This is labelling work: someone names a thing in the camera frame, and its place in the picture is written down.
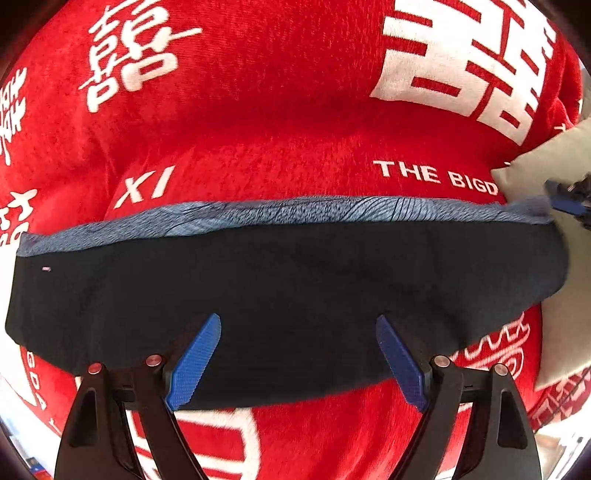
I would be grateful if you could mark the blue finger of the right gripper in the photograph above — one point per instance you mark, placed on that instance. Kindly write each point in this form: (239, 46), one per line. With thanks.
(563, 200)

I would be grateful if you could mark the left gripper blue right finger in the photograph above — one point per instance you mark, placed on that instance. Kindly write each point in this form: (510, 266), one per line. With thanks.
(408, 360)

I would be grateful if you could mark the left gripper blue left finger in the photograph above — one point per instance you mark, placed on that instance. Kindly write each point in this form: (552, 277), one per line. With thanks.
(188, 361)

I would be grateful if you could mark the red blanket with white characters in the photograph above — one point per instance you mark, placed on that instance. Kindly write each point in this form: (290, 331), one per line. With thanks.
(117, 107)

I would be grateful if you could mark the black pants with grey waistband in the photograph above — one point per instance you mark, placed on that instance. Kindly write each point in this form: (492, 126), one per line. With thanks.
(298, 285)

